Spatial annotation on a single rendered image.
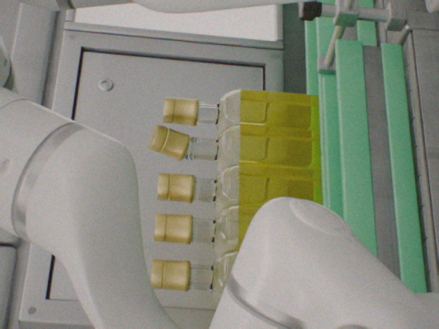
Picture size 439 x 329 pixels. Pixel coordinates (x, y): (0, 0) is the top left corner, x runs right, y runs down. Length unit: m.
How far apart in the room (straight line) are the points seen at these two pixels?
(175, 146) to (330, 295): 0.64
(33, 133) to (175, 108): 0.58
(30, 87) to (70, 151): 0.78
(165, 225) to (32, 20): 0.49
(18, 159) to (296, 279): 0.19
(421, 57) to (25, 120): 0.60
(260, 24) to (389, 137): 0.47
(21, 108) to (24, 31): 0.81
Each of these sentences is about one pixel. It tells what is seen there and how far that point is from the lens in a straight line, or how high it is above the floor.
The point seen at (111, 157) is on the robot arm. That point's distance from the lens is 0.56.
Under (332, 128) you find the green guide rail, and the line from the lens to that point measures 1.10.
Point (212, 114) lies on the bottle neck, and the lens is 1.14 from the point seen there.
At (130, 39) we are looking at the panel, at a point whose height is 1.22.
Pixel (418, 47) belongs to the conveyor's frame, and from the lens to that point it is 1.08.
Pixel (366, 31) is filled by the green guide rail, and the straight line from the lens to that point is 1.23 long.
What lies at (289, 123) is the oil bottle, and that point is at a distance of 1.13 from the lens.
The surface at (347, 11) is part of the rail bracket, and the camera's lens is 1.08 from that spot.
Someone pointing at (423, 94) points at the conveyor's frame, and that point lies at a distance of 1.04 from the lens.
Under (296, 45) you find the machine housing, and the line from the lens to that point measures 1.46.
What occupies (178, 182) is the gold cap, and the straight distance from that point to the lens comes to 1.08.
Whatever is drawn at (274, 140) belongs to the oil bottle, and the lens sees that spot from 1.11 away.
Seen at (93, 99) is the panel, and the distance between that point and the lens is 1.32.
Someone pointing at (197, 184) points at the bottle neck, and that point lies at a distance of 1.08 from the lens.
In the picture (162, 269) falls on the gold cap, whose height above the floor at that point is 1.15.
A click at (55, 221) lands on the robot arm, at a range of 0.55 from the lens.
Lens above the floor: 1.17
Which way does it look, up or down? 5 degrees down
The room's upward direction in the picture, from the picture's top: 85 degrees counter-clockwise
